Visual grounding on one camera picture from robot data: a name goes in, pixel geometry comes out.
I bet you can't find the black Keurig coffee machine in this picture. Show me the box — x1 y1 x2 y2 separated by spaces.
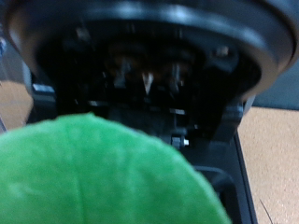
0 0 299 224

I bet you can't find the coffee pod green lid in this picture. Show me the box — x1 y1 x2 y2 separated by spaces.
0 112 234 224

